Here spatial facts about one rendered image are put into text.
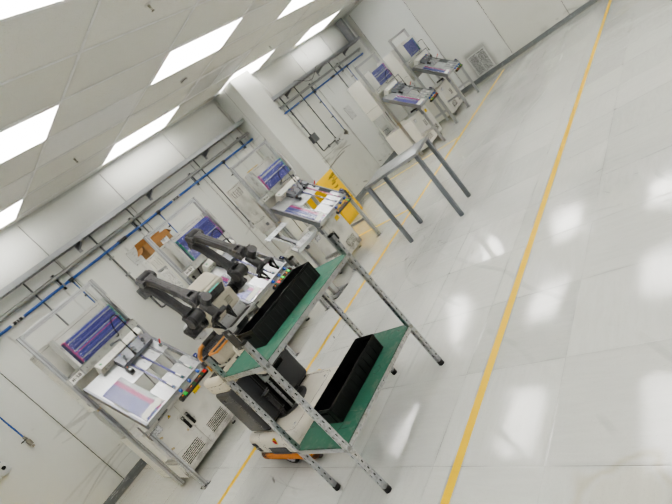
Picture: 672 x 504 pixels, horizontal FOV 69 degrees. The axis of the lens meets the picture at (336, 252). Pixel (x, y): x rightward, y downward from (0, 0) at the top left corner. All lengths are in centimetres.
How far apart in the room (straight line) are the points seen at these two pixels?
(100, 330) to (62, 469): 189
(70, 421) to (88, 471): 57
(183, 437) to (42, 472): 185
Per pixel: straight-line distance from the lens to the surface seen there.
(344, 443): 258
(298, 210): 603
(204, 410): 491
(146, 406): 448
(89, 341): 481
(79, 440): 627
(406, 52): 1015
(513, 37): 1118
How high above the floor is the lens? 162
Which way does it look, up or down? 13 degrees down
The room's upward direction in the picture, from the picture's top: 41 degrees counter-clockwise
